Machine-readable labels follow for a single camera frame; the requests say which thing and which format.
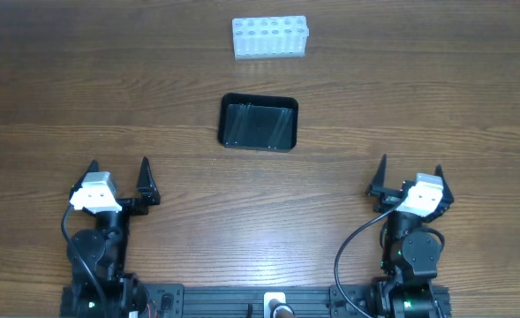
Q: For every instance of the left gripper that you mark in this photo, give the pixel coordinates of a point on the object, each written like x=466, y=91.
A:
x=133, y=207

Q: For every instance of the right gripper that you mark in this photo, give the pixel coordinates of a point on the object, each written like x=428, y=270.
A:
x=389, y=201

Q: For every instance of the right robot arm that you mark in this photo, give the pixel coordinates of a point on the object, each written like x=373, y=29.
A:
x=418, y=256

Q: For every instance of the black tray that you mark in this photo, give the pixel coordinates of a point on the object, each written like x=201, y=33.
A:
x=259, y=128

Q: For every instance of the white test tube rack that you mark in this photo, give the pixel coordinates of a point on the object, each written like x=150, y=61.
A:
x=268, y=46

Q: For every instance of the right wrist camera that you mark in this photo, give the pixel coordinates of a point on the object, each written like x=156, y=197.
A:
x=424, y=194

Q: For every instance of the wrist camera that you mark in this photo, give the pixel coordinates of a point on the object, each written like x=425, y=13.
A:
x=95, y=194
x=424, y=194

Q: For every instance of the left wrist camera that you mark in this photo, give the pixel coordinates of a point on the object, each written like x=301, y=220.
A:
x=95, y=194

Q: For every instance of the mounting rail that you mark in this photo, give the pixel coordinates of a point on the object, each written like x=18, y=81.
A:
x=224, y=302

